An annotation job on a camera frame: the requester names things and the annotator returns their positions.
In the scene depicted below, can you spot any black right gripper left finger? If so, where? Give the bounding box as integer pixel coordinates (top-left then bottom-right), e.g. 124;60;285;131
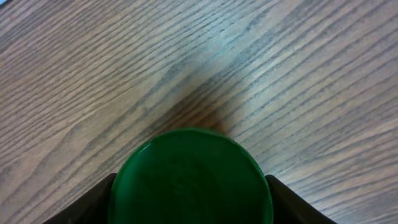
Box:
44;173;116;224

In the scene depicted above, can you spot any green lid seasoning jar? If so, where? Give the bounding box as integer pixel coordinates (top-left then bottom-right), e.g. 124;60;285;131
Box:
108;128;274;224

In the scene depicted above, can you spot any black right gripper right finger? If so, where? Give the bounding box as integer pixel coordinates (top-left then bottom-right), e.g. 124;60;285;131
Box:
265;175;336;224

